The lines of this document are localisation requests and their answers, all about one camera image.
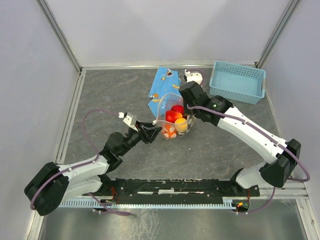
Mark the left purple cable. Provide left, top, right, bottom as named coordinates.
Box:
left=29, top=109, right=121, bottom=211

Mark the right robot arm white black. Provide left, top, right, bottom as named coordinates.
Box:
left=179, top=81, right=301, bottom=196

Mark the light blue plastic basket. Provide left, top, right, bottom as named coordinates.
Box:
left=209, top=61, right=266, bottom=105

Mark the orange fruit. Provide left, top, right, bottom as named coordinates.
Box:
left=162, top=130, right=177, bottom=140

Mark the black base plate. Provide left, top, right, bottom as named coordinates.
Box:
left=93, top=178, right=260, bottom=205

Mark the light blue cable duct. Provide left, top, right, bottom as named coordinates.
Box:
left=59, top=197, right=236, bottom=210

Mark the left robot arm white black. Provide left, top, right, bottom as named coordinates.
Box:
left=24, top=121, right=162, bottom=216

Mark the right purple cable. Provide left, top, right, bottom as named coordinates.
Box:
left=186, top=67, right=311, bottom=215

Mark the red apple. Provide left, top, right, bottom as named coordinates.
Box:
left=170, top=104, right=185, bottom=115

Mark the small yellow fruit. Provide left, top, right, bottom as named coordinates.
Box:
left=174, top=117, right=188, bottom=133

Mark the clear zip top bag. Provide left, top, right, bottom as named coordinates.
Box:
left=148, top=93, right=195, bottom=140

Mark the purple cable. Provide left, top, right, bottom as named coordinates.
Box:
left=29, top=109, right=121, bottom=211
left=186, top=67, right=311, bottom=215

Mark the red bell pepper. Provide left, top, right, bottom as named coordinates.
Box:
left=165, top=110, right=183, bottom=123

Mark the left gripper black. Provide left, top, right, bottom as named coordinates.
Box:
left=119, top=120, right=163, bottom=156

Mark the blue patterned cloth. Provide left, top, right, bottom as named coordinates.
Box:
left=148, top=66, right=181, bottom=117

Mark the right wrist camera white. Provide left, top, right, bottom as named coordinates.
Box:
left=184, top=68, right=204, bottom=86

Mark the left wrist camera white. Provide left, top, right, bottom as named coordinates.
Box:
left=118, top=112, right=137, bottom=130

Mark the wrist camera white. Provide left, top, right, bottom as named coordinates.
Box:
left=118, top=112, right=137, bottom=130
left=184, top=68, right=204, bottom=86

